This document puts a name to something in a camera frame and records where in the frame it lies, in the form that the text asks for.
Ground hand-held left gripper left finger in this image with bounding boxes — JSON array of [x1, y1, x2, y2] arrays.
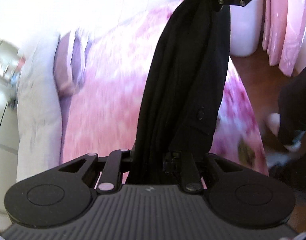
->
[[58, 149, 131, 194]]

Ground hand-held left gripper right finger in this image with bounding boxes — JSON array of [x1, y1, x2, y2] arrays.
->
[[164, 149, 242, 193]]

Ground black pants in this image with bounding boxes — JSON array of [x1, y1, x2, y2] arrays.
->
[[125, 0, 231, 184]]

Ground white rounded container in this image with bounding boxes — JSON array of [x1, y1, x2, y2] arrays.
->
[[229, 0, 265, 57]]

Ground pink floral blanket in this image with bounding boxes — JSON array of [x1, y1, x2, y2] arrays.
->
[[59, 1, 270, 188]]

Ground pink curtain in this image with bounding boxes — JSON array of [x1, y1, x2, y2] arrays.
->
[[262, 0, 306, 78]]

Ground white striped quilt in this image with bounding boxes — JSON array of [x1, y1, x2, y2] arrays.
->
[[0, 0, 188, 182]]

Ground person's foot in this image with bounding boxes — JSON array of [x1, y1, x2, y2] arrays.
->
[[266, 112, 281, 135]]

